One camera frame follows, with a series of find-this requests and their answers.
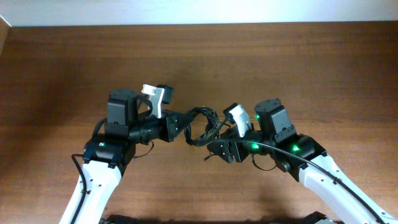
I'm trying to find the thick black usb cable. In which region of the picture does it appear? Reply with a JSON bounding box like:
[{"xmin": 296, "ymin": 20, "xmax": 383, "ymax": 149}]
[{"xmin": 183, "ymin": 106, "xmax": 233, "ymax": 147}]

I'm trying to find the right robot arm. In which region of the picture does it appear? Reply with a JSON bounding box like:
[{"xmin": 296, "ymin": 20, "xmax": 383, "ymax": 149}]
[{"xmin": 206, "ymin": 98, "xmax": 397, "ymax": 223}]

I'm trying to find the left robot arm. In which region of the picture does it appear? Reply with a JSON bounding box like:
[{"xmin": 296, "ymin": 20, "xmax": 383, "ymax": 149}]
[{"xmin": 60, "ymin": 86, "xmax": 193, "ymax": 223}]

